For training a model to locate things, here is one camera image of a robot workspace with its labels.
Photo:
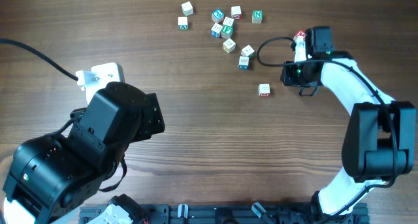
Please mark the block with red M side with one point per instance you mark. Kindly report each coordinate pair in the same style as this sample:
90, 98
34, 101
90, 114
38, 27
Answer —
264, 90

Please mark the red letter M block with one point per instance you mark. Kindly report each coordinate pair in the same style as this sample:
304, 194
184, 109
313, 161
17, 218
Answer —
299, 36

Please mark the block with blue X side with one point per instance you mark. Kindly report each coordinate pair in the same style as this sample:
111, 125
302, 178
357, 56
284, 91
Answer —
243, 63

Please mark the yellow bordered block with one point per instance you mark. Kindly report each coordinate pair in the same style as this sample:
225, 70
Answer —
229, 45

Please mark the block with green letter side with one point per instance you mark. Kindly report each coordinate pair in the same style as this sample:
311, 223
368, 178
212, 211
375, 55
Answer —
183, 23

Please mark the white block green N side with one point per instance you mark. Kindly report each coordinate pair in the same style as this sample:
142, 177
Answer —
248, 51

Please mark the white picture block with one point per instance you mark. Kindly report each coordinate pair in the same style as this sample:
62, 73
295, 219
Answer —
228, 21

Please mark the plain white wooden block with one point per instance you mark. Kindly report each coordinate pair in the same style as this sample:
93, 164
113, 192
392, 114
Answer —
187, 8

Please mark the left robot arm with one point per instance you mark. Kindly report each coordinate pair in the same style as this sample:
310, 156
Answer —
55, 173

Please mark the green letter N block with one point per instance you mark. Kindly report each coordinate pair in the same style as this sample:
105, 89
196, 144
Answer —
257, 17

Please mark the green letter F block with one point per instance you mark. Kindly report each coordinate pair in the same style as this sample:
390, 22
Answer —
226, 31

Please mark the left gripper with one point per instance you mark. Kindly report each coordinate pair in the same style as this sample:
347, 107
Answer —
157, 125

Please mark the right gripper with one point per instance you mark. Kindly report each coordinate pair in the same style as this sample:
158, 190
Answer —
286, 78

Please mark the blue letter P block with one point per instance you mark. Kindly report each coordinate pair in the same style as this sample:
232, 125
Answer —
218, 16

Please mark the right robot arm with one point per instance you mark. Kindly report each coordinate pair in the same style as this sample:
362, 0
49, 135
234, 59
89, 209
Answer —
379, 144

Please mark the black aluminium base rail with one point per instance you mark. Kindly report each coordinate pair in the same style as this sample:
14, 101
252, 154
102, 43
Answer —
163, 213

